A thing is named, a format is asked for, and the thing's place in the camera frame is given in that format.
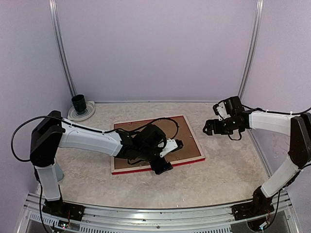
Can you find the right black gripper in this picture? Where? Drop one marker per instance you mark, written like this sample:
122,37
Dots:
209,123

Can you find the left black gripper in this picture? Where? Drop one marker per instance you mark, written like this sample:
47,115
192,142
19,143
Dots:
161,167

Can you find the brown backing board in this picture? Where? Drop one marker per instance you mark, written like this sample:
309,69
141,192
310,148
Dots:
189,143

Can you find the red wooden picture frame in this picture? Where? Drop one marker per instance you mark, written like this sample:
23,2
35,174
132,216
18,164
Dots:
194,140

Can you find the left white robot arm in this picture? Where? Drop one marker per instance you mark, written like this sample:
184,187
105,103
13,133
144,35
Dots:
147,143

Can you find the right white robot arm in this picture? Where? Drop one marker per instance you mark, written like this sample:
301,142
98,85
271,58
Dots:
283,138

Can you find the white round plate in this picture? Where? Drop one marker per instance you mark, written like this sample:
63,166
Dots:
76,116

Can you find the light blue paper cup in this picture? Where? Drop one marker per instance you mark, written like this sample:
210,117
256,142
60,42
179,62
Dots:
59,172

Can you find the black cup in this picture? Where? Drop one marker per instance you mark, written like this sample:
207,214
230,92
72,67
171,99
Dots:
79,104

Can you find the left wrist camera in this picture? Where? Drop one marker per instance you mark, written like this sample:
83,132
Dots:
172,145

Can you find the front aluminium rail base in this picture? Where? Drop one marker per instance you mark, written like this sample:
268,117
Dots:
104,219

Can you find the right aluminium corner post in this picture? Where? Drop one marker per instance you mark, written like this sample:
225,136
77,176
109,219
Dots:
252,47

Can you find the aluminium corner post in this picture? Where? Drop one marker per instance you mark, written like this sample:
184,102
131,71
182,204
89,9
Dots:
60,46
252,47

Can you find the left aluminium corner post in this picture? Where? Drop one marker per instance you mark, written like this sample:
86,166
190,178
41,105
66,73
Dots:
60,46

